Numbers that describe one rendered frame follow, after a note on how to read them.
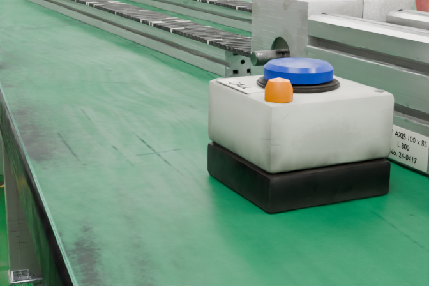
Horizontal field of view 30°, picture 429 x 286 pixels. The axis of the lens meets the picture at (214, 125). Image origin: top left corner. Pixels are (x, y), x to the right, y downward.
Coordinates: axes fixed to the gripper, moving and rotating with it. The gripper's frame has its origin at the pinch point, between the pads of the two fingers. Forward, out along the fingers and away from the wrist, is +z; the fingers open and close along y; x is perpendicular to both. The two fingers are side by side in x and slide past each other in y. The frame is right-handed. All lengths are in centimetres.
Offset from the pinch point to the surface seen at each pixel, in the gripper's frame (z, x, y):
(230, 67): 1.4, 0.1, -20.8
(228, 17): 1.8, 39.3, -1.9
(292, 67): -5.2, -33.2, -33.4
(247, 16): 0.8, 31.7, -2.5
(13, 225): 56, 106, -26
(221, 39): -1.0, 3.1, -20.4
